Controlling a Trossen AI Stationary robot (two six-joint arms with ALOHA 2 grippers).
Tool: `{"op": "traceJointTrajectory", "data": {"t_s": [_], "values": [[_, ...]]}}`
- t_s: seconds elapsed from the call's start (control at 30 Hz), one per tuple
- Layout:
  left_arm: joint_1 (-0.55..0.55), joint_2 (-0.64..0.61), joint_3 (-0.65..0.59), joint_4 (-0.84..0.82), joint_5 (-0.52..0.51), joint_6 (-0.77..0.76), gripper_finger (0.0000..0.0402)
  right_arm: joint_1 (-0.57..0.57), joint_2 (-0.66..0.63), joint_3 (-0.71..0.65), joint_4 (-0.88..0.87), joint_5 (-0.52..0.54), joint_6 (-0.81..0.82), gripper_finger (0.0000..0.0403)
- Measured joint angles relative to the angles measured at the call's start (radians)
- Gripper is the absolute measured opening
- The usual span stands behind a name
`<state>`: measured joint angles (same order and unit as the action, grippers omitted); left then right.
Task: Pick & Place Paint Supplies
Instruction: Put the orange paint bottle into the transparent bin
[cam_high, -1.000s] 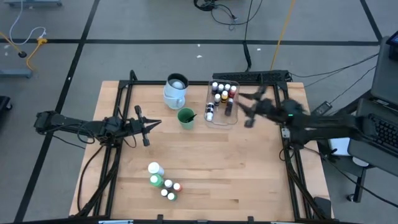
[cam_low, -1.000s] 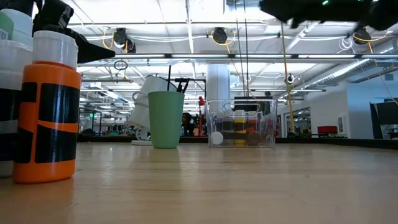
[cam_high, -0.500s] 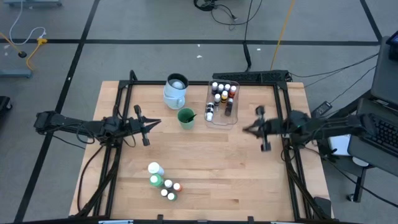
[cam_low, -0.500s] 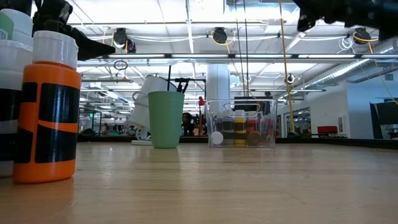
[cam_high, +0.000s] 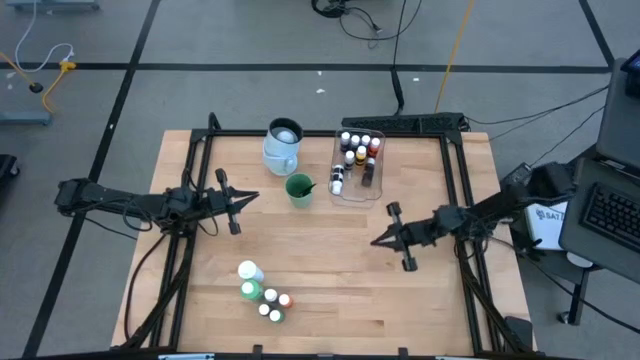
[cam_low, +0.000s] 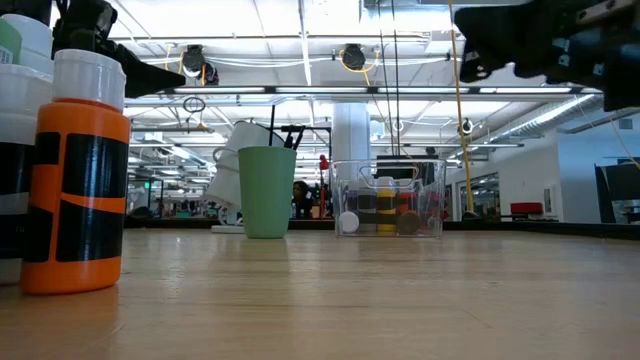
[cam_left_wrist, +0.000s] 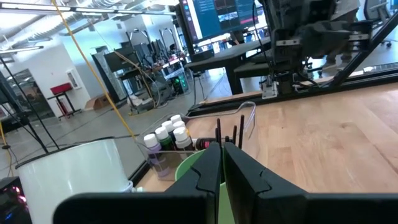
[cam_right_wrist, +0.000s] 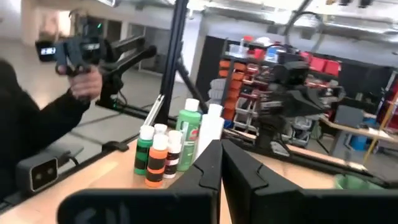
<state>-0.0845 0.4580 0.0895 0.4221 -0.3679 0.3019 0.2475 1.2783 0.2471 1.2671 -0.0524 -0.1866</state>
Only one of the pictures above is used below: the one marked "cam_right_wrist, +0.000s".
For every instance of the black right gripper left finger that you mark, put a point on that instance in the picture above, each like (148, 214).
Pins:
(192, 193)

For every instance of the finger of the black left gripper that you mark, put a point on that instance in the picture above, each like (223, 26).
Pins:
(308, 105)
(308, 91)

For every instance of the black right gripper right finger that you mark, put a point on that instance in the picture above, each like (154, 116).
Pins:
(255, 199)

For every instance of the orange paint bottle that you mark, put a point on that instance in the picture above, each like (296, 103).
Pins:
(155, 165)

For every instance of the large green paint bottle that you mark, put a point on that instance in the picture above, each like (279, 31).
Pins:
(188, 137)

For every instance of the light green paint bottle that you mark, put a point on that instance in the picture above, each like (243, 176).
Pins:
(143, 152)

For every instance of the large white bottle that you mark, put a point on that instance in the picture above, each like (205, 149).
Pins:
(211, 130)

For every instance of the white-capped small paint bottle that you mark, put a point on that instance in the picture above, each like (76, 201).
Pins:
(160, 127)

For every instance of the green plastic cup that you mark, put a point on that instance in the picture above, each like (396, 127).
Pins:
(354, 183)

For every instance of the red storage bin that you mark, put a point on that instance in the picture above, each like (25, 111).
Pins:
(317, 63)
(332, 67)
(258, 53)
(306, 56)

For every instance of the grey equipment box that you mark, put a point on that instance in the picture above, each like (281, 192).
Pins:
(349, 115)

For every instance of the clear storage tub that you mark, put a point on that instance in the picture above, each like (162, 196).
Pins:
(234, 49)

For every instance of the tan slanted pole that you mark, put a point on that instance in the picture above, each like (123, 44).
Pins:
(382, 124)

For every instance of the metal rack red bins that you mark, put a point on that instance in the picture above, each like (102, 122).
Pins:
(390, 109)

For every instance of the person's hand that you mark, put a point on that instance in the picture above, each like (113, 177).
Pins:
(85, 84)

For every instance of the person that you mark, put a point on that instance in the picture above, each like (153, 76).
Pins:
(18, 124)

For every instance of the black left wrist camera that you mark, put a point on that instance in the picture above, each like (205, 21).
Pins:
(292, 73)

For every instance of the silver aluminium bracket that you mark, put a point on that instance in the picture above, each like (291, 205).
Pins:
(154, 110)

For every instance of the grey table-level camera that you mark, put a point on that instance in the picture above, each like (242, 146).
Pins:
(37, 174)

